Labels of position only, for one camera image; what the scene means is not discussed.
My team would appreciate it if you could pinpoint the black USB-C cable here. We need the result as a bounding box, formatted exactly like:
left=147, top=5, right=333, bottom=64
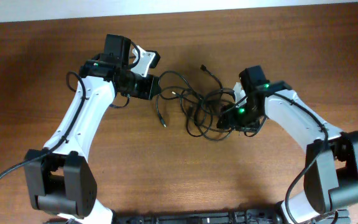
left=169, top=88, right=239, bottom=142

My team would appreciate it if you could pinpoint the black micro-USB cable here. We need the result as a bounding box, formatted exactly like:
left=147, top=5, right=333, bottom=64
left=194, top=63, right=242, bottom=131

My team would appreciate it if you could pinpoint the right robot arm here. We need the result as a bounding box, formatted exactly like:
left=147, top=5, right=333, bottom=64
left=218, top=80, right=358, bottom=223

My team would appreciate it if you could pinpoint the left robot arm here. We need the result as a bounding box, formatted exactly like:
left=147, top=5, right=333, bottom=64
left=24, top=60, right=161, bottom=223

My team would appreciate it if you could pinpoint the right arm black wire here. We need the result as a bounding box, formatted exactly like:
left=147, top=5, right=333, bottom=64
left=272, top=91, right=331, bottom=224

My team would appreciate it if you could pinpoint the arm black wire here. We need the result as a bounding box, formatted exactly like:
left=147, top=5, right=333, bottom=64
left=0, top=70, right=88, bottom=224
left=272, top=91, right=331, bottom=224

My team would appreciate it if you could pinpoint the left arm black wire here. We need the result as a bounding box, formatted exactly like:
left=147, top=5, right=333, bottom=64
left=0, top=70, right=88, bottom=224

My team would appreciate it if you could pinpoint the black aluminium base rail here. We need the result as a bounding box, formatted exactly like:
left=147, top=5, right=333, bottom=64
left=44, top=203, right=351, bottom=224

